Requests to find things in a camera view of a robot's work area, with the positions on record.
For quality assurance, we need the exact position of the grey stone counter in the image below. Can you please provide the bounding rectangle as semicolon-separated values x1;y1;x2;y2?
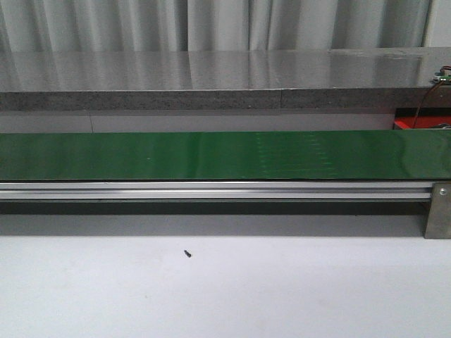
1;47;450;111

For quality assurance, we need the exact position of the green conveyor belt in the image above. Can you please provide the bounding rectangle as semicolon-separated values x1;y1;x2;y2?
1;130;450;181

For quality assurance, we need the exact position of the red plastic tray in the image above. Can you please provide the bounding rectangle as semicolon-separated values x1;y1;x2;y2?
393;108;450;130

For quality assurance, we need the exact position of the small green circuit board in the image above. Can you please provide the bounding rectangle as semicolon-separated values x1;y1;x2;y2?
431;70;451;85

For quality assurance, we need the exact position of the grey curtain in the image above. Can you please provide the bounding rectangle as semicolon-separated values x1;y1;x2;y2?
1;1;431;52

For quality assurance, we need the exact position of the aluminium conveyor side rail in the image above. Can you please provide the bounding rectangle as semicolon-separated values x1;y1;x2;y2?
1;181;434;200

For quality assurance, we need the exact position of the steel conveyor support bracket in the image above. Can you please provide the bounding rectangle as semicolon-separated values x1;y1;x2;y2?
424;182;451;239

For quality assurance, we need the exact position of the red black wire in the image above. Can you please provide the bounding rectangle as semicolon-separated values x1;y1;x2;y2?
412;65;451;130

